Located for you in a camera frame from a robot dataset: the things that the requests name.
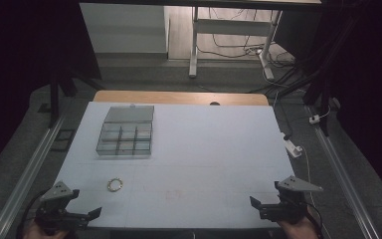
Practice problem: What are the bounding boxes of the aluminium rail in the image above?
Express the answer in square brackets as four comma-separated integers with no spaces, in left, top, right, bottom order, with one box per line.
[311,122,381,239]
[0,113,68,239]

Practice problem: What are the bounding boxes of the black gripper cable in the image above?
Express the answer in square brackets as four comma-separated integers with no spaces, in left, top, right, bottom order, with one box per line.
[15,187,50,239]
[305,191,326,239]

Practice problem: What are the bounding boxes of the white table mat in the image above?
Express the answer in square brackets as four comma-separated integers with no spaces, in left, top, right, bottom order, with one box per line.
[53,101,296,231]

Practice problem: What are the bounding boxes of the person's left hand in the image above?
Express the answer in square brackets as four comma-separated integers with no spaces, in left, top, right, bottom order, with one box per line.
[22,220,70,239]

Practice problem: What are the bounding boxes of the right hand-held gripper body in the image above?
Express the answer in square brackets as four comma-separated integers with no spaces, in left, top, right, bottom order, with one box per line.
[259,175,324,224]

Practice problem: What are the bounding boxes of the white power strip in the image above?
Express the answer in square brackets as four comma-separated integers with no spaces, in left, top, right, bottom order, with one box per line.
[280,131,303,159]

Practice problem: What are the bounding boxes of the black floor cables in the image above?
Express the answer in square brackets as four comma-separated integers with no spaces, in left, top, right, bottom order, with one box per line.
[197,7,312,95]

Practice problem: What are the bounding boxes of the black metal stand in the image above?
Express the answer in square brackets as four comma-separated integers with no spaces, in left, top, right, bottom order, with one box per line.
[47,63,107,129]

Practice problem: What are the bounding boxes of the wooden table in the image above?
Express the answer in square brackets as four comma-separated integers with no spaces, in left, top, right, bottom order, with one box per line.
[93,90,271,107]

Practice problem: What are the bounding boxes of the white cabinet panel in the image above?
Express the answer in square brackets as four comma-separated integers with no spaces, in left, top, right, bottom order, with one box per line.
[79,2,170,55]

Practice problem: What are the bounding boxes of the clear plastic compartment box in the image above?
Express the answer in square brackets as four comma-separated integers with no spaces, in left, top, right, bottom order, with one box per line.
[95,104,155,157]

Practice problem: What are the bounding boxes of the person's right hand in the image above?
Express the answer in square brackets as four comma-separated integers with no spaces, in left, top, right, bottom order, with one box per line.
[277,206,320,239]

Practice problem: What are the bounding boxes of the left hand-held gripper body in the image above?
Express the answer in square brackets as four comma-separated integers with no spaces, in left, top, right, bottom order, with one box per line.
[34,180,92,235]

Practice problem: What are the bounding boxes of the white desk frame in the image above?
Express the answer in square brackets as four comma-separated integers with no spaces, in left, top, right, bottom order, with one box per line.
[188,6,284,82]

